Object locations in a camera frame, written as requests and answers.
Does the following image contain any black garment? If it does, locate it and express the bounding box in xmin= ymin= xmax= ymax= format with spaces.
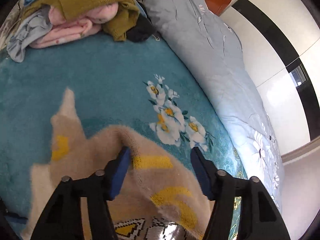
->
xmin=126 ymin=15 xmax=156 ymax=43

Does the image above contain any beige fuzzy patterned sweater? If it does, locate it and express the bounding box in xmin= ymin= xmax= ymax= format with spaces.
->
xmin=21 ymin=89 xmax=212 ymax=239

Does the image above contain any light blue daisy quilt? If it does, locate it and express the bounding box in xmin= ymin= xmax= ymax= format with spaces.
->
xmin=143 ymin=0 xmax=284 ymax=208

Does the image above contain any olive green knit garment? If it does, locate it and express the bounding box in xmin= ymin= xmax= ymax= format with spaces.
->
xmin=22 ymin=0 xmax=140 ymax=41

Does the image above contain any pink fleece garment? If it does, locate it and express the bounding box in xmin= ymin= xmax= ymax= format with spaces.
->
xmin=30 ymin=2 xmax=119 ymax=49

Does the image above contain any teal floral bed blanket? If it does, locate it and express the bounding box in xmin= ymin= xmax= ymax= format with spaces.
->
xmin=1 ymin=33 xmax=243 ymax=239

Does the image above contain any grey blue garment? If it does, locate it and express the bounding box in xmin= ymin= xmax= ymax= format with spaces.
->
xmin=7 ymin=5 xmax=53 ymax=63

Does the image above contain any white black-striped wardrobe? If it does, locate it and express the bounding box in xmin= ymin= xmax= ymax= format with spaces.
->
xmin=221 ymin=0 xmax=319 ymax=155

